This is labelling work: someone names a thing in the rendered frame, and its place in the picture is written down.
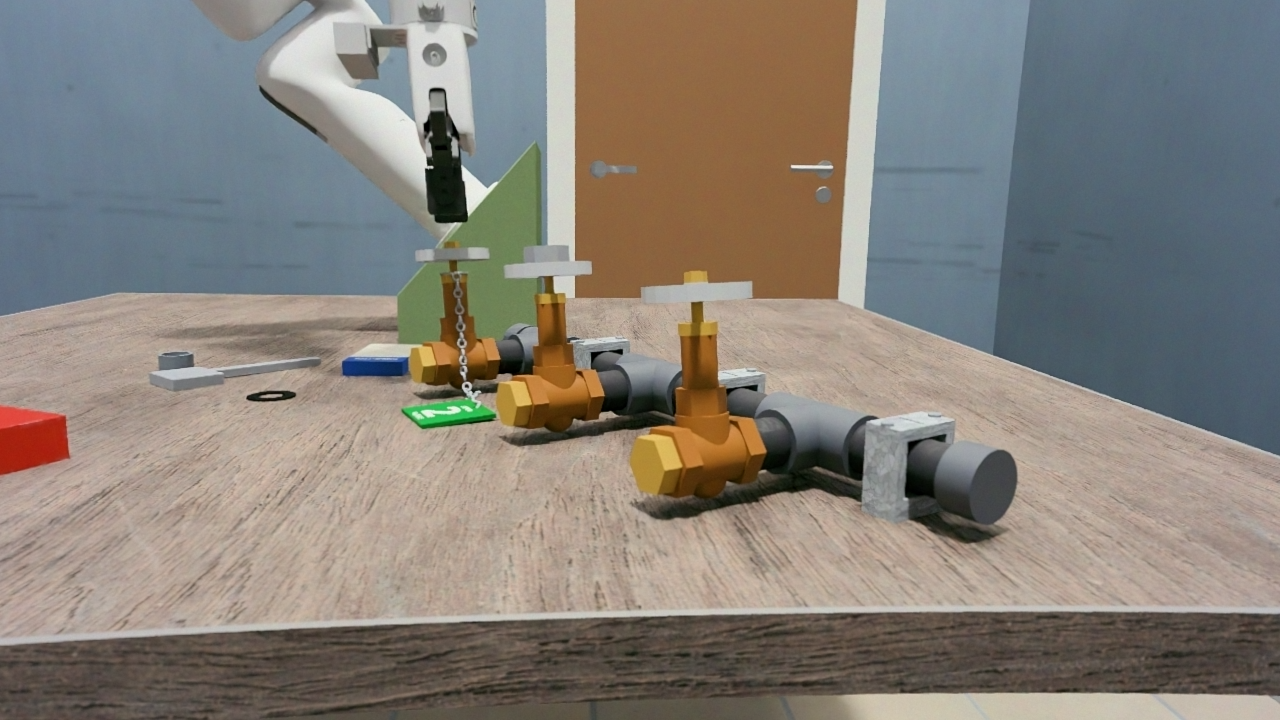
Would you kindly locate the red flat block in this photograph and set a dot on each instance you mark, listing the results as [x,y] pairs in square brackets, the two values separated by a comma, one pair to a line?
[31,438]

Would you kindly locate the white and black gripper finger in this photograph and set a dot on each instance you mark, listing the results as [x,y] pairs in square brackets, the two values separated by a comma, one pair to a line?
[456,219]
[444,183]

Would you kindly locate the black rubber ring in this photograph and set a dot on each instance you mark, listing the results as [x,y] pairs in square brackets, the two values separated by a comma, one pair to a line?
[255,397]

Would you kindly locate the green tag with silver chain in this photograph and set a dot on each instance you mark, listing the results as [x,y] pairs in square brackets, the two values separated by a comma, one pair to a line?
[455,412]

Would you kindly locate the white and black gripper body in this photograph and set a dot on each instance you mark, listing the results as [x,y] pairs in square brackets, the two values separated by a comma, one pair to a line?
[425,41]

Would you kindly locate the bag of cable ties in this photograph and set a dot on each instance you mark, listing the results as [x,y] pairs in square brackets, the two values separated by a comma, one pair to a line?
[379,360]

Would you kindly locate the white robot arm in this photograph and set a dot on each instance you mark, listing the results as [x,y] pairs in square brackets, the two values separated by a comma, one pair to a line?
[305,77]

